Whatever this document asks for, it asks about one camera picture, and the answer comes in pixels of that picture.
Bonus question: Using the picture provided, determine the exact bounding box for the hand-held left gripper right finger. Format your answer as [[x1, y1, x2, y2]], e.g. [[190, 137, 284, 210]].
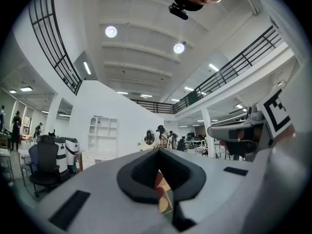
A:
[[158, 148, 268, 234]]

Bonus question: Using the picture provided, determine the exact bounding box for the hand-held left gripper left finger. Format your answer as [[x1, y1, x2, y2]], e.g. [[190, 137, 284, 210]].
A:
[[36, 148, 180, 234]]

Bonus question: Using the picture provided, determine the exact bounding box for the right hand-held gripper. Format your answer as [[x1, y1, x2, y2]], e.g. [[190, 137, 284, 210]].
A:
[[207, 88, 296, 162]]

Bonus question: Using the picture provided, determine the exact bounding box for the white shelf unit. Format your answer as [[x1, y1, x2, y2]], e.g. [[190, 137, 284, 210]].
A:
[[87, 116, 119, 157]]

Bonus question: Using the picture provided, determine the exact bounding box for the white drawer cabinet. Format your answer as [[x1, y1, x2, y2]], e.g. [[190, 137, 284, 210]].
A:
[[81, 151, 117, 170]]

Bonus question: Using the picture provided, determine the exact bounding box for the round wooden table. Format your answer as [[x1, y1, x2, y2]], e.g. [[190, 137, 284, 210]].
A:
[[157, 175, 174, 214]]

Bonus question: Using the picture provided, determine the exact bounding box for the white and black robot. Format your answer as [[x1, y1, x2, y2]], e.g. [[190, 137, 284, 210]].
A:
[[54, 136, 69, 173], [64, 137, 79, 167]]

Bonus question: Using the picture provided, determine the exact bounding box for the long black balcony railing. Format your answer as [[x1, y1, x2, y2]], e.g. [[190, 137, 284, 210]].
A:
[[174, 25, 285, 114]]

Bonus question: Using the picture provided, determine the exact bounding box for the black office chair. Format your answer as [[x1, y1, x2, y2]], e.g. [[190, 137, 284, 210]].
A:
[[28, 135, 71, 197]]

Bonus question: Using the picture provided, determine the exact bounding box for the oval mirror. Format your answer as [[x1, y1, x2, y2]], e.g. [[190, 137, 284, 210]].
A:
[[143, 130, 156, 146]]

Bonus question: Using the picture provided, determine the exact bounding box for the blue chair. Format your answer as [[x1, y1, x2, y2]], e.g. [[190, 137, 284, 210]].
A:
[[20, 144, 39, 180]]

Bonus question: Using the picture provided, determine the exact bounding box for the curved black balcony railing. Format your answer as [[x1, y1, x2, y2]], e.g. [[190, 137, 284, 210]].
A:
[[28, 0, 82, 96]]

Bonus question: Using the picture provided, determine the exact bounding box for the black head camera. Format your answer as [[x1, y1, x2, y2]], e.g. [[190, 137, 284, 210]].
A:
[[168, 3, 189, 20]]

